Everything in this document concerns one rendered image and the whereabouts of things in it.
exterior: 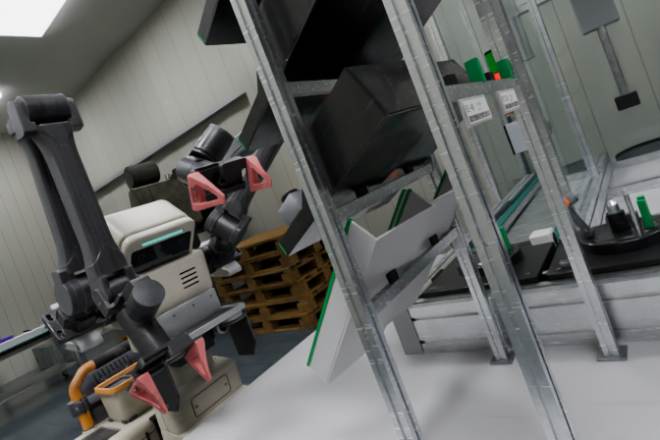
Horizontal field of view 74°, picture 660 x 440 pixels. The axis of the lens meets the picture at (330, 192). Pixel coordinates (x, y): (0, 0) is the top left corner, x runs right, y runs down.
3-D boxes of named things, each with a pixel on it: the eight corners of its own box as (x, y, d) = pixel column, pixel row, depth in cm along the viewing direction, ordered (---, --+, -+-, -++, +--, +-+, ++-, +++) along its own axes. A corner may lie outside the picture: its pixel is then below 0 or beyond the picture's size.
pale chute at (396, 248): (327, 386, 64) (306, 364, 66) (380, 340, 73) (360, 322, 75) (376, 240, 49) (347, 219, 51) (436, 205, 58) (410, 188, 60)
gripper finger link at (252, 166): (279, 161, 78) (247, 152, 84) (246, 171, 73) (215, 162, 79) (283, 196, 80) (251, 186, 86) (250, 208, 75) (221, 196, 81)
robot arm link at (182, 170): (189, 187, 90) (167, 172, 86) (207, 160, 91) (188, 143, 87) (206, 194, 85) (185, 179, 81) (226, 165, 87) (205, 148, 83)
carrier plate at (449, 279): (423, 302, 93) (420, 293, 93) (460, 261, 112) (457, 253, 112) (540, 287, 79) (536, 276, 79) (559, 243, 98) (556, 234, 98)
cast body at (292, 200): (297, 247, 63) (270, 211, 65) (317, 238, 66) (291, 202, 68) (321, 215, 58) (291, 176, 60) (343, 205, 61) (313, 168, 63)
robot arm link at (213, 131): (219, 201, 94) (186, 183, 95) (247, 158, 97) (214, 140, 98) (206, 186, 82) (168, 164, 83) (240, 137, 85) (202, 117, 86)
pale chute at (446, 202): (375, 335, 76) (357, 318, 78) (416, 301, 85) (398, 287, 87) (427, 205, 61) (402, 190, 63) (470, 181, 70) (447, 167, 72)
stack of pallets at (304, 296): (365, 288, 483) (335, 208, 481) (316, 328, 411) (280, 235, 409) (285, 302, 566) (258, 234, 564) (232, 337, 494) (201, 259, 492)
